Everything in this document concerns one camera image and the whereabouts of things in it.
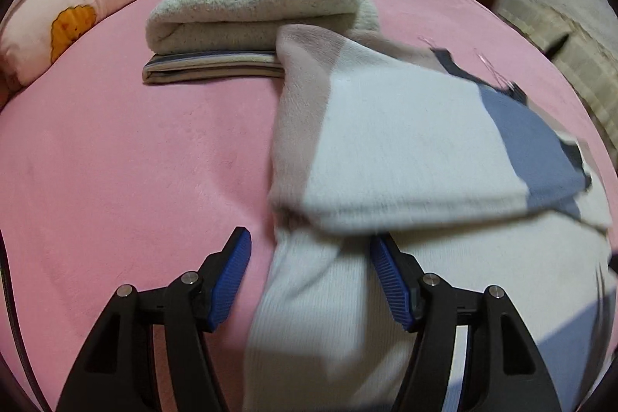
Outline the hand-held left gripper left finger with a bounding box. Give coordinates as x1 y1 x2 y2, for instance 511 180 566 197
55 226 253 412

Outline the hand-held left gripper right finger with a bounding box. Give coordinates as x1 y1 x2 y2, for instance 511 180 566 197
369 233 563 412

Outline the striped knit sweater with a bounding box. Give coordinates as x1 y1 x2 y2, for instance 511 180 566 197
241 23 618 412

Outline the pink bed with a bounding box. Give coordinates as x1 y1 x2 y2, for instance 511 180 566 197
0 0 618 412

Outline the striped folded cloth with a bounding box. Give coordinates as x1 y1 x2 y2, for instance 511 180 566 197
141 50 285 85

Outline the lace covered furniture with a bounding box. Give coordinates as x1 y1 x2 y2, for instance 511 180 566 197
497 0 618 148

